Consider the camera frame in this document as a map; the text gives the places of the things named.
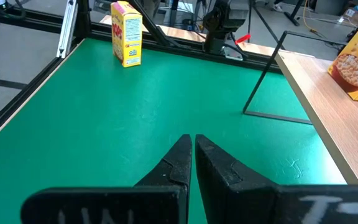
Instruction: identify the green table mat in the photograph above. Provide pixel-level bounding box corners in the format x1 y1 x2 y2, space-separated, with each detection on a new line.
0 37 347 224

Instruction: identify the silver aluminium strut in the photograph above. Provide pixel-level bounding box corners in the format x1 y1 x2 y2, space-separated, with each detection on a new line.
56 0 79 59

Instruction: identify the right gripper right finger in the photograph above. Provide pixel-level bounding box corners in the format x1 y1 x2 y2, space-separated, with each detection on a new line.
195 134 358 224

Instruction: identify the black table frame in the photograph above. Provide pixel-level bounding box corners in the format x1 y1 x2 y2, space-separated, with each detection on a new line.
0 0 284 147

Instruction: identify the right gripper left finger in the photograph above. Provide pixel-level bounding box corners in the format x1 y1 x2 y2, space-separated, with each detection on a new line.
20 134 193 224

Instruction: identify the wooden shelf with black legs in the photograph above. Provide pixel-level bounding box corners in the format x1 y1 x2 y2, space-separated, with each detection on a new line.
242 30 358 185

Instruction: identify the red tape tag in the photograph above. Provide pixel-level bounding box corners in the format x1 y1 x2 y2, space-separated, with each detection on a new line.
234 33 252 44

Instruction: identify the yellow Corn Pops cereal box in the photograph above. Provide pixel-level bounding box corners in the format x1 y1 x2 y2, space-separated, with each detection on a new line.
110 1 143 68
327 9 358 105

